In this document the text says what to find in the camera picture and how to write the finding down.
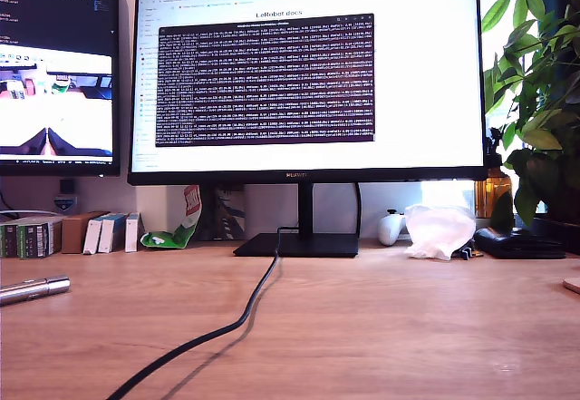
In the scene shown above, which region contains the metallic silver laser pointer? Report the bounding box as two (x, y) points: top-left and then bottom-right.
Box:
(0, 274), (72, 308)

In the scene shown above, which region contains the thick black table cable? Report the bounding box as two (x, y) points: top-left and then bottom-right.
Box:
(106, 225), (300, 400)

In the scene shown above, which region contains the white game controller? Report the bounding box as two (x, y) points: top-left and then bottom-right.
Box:
(378, 209), (408, 247)

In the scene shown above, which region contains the amber glass bottle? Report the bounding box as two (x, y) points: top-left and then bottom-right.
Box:
(474, 153), (516, 219)

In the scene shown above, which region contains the dark plant tray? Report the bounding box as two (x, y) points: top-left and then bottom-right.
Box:
(532, 216), (580, 256)

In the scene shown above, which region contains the white crumpled plastic bag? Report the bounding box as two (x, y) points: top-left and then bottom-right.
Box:
(402, 203), (478, 261)

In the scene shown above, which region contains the small white box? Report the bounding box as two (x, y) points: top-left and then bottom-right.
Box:
(97, 212), (130, 254)
(124, 211), (145, 254)
(82, 218), (108, 255)

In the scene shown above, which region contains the thin black monitor cable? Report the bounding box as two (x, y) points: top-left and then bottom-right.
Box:
(355, 182), (364, 239)

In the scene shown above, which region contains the green printed box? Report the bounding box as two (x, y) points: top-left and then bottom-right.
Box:
(0, 221), (19, 259)
(16, 220), (63, 259)

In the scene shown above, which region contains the large black Huawei monitor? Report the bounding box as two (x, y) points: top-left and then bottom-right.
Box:
(126, 0), (489, 259)

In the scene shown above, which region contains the brown cardboard box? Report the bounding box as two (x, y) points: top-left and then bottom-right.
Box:
(61, 211), (110, 255)

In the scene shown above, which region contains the thin white cable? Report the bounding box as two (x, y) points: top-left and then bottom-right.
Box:
(0, 209), (60, 220)

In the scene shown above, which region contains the black monitor with dark screen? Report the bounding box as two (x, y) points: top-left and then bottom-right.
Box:
(0, 0), (121, 178)

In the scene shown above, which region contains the green and red snack bag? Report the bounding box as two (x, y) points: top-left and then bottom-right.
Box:
(139, 184), (203, 250)

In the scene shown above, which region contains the green leafy house plant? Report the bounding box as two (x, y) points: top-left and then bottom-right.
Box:
(480, 0), (580, 227)

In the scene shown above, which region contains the blue shield badge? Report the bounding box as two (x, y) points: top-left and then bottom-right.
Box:
(53, 195), (78, 214)

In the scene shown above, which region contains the grey patterned box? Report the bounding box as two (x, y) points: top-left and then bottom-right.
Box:
(212, 184), (247, 241)

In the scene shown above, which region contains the black leather wallet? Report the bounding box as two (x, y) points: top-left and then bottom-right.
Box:
(473, 226), (567, 259)

